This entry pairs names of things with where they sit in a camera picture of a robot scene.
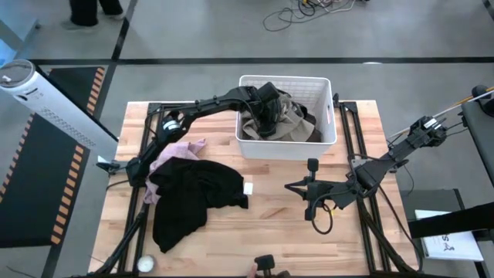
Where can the khaki garment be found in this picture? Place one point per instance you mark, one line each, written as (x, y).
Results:
(287, 129)

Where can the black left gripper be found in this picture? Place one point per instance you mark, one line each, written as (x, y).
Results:
(266, 96)

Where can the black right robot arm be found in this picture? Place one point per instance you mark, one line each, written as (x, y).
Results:
(401, 148)

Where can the black flat bar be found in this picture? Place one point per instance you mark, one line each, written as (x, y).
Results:
(451, 223)

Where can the black aluminium table frame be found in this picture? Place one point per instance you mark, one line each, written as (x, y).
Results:
(347, 131)

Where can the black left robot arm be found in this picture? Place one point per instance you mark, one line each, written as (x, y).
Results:
(208, 104)

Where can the yellow wooden stick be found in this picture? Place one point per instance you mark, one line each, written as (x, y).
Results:
(474, 97)

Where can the black garment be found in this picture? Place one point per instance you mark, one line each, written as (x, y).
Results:
(185, 201)

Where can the white rod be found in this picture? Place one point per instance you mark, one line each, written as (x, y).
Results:
(447, 111)

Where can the pale pink garment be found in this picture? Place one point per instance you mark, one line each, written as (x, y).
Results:
(173, 151)

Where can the white tape roll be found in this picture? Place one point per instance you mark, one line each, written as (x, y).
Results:
(146, 263)

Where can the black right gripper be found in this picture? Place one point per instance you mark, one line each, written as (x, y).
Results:
(326, 192)

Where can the person's hand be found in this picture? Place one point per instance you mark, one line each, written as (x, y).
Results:
(252, 272)

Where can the black mat with orange stripes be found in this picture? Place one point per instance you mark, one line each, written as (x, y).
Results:
(27, 208)

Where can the white tower fan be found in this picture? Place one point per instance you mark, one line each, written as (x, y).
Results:
(58, 116)

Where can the black handheld device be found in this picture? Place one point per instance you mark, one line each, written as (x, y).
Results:
(265, 263)

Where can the person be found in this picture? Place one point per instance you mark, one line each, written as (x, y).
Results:
(83, 11)

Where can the white garment label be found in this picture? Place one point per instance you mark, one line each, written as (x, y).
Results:
(248, 188)

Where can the white paper booklet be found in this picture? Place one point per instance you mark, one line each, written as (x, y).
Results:
(455, 247)

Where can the white perforated plastic basket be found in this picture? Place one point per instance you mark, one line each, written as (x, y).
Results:
(285, 150)

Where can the grey padded bench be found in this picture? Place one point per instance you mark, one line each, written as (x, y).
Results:
(482, 135)

